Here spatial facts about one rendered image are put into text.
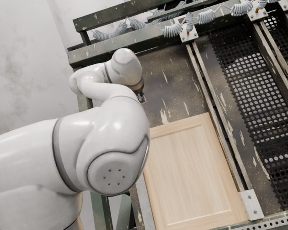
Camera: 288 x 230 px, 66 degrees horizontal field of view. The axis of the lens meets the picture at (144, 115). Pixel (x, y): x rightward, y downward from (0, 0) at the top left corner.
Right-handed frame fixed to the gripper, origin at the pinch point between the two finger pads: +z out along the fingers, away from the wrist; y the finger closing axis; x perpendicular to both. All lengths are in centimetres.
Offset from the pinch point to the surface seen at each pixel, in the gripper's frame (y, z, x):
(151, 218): -58, 11, 12
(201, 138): -25.6, 13.8, -24.8
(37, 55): 232, 196, 181
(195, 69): 13.0, 8.3, -33.5
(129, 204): -50, 60, 33
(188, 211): -60, 14, -7
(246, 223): -70, 10, -31
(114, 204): -45, 207, 90
